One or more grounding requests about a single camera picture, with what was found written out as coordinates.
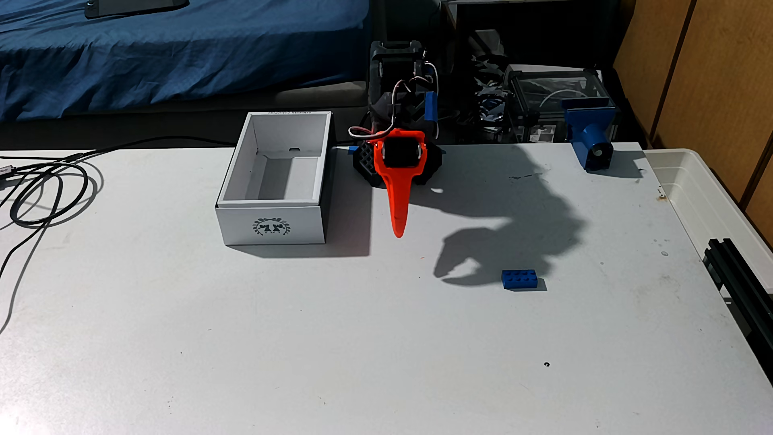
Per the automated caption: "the blue toy brick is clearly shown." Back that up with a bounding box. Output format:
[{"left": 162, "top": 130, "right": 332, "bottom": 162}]
[{"left": 501, "top": 269, "right": 539, "bottom": 291}]

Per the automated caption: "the white cardboard box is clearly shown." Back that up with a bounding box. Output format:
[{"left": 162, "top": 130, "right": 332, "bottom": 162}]
[{"left": 215, "top": 110, "right": 334, "bottom": 247}]

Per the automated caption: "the grey bed base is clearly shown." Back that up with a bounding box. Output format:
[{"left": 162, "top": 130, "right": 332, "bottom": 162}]
[{"left": 0, "top": 81, "right": 370, "bottom": 152}]

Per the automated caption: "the blue bed sheet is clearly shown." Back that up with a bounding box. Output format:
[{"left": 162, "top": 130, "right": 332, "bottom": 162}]
[{"left": 0, "top": 0, "right": 370, "bottom": 123}]

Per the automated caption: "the white plastic bin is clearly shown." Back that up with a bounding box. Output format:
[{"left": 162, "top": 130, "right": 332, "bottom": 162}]
[{"left": 643, "top": 148, "right": 773, "bottom": 303}]

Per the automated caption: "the wooden cabinet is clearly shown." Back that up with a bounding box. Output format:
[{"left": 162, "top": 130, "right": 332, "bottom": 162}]
[{"left": 613, "top": 0, "right": 773, "bottom": 249}]

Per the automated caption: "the black aluminium extrusion bar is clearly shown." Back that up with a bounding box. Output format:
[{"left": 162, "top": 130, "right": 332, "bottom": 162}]
[{"left": 702, "top": 238, "right": 773, "bottom": 384}]

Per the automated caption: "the clear enclosure with black frame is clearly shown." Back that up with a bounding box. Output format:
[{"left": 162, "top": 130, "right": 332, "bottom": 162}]
[{"left": 504, "top": 64, "right": 611, "bottom": 144}]

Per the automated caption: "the blue printed camera mount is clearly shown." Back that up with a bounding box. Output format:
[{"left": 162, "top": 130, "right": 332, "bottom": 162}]
[{"left": 563, "top": 99, "right": 618, "bottom": 172}]

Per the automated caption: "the black coiled cable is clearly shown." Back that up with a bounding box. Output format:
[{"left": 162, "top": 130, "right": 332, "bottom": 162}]
[{"left": 0, "top": 136, "right": 236, "bottom": 229}]

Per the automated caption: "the thin black cable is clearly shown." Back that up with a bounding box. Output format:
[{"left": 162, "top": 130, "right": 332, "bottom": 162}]
[{"left": 0, "top": 175, "right": 65, "bottom": 333}]

